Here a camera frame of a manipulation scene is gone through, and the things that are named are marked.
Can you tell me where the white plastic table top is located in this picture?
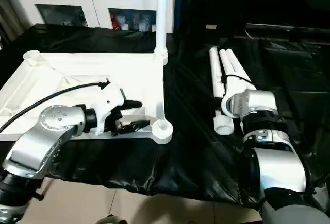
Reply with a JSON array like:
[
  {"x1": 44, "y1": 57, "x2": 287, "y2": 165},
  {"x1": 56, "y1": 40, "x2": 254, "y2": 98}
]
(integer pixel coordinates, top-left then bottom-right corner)
[{"x1": 0, "y1": 49, "x2": 174, "y2": 145}]

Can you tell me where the black folding frame bar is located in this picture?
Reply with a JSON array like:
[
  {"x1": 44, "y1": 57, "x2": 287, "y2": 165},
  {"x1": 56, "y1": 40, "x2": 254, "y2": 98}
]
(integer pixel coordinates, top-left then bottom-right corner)
[{"x1": 34, "y1": 177, "x2": 53, "y2": 202}]

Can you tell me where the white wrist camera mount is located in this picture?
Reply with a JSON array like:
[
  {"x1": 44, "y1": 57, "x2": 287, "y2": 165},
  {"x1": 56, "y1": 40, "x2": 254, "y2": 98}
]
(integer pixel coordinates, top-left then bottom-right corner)
[
  {"x1": 220, "y1": 75, "x2": 255, "y2": 118},
  {"x1": 93, "y1": 83, "x2": 127, "y2": 136}
]

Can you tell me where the black metal bar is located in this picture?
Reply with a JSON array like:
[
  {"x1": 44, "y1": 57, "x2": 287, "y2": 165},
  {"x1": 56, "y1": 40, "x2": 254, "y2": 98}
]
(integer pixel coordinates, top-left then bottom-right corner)
[{"x1": 245, "y1": 22, "x2": 330, "y2": 33}]

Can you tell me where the black left wrist camera cable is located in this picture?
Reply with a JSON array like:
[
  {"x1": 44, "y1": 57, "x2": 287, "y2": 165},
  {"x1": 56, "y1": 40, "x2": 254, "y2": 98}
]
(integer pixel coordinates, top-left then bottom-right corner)
[{"x1": 0, "y1": 78, "x2": 111, "y2": 132}]

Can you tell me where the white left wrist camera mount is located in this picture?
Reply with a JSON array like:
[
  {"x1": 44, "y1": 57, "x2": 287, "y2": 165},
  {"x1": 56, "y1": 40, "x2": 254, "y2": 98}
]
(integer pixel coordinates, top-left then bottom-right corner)
[{"x1": 93, "y1": 83, "x2": 127, "y2": 136}]

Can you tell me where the grey curtain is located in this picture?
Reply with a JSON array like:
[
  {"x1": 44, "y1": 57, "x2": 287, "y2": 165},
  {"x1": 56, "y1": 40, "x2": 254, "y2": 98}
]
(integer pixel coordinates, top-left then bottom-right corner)
[{"x1": 0, "y1": 0, "x2": 34, "y2": 45}]

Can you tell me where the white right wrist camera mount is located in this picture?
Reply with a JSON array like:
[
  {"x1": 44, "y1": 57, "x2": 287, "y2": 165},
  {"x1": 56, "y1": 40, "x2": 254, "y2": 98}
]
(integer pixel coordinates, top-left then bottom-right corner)
[{"x1": 220, "y1": 75, "x2": 255, "y2": 118}]

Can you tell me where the white plastic table leg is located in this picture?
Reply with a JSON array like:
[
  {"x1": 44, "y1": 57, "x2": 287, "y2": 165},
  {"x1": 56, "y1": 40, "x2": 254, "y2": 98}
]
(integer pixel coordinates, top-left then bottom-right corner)
[
  {"x1": 208, "y1": 47, "x2": 235, "y2": 135},
  {"x1": 153, "y1": 0, "x2": 170, "y2": 62},
  {"x1": 218, "y1": 49, "x2": 243, "y2": 81},
  {"x1": 225, "y1": 49, "x2": 253, "y2": 91}
]

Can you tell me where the black mat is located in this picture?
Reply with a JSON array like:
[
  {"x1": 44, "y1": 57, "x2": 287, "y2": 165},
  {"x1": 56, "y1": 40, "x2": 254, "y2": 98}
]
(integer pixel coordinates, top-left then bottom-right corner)
[{"x1": 0, "y1": 22, "x2": 330, "y2": 209}]

